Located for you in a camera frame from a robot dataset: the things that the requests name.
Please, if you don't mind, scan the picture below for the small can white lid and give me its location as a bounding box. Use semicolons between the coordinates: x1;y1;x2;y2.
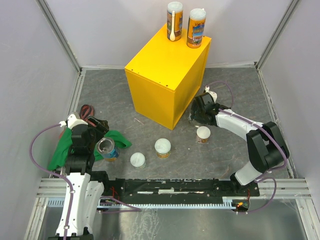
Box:
196;126;211;144

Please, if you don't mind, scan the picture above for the blue yellow can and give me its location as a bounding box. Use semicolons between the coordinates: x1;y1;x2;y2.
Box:
186;8;206;49

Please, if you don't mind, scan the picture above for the tall can with white spoon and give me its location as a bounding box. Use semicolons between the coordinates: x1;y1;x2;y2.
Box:
167;1;183;42

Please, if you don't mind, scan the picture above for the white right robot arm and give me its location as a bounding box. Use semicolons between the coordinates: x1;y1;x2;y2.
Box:
189;92;290;196

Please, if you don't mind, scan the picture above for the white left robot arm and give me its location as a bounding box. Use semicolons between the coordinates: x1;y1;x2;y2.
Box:
48;113;111;240

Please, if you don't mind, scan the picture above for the open blue tin can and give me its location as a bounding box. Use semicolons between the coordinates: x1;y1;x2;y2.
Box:
95;137;119;162

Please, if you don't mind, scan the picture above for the green cloth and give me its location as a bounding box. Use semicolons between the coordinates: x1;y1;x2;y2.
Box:
47;127;132;171

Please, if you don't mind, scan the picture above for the small jar white lid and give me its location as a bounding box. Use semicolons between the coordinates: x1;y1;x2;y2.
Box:
130;152;146;170

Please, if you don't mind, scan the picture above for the yellow wooden cabinet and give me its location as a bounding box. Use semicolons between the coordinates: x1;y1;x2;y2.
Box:
124;25;212;130

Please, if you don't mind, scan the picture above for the yellow can white lid middle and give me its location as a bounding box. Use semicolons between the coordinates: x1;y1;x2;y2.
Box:
154;138;171;159

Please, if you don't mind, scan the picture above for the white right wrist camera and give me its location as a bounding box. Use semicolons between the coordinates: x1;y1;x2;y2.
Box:
204;86;218;102

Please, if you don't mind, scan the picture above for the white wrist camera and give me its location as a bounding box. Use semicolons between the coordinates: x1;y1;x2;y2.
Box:
59;112;88;130
204;86;218;102

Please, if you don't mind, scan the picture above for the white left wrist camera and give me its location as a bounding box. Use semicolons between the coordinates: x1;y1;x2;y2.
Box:
59;112;88;130

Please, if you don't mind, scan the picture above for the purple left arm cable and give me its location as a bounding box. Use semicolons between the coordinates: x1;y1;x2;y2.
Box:
29;122;75;237

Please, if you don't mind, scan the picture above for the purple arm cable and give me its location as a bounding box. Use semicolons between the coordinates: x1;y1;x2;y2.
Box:
29;122;75;237
206;80;290;216

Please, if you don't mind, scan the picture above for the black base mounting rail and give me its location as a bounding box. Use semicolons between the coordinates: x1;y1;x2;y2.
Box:
97;171;260;205

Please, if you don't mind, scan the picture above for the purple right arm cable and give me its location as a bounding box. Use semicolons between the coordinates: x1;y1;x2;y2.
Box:
206;80;290;216

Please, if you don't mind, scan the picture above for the light blue cable duct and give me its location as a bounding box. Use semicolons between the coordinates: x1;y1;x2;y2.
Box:
47;198;236;210

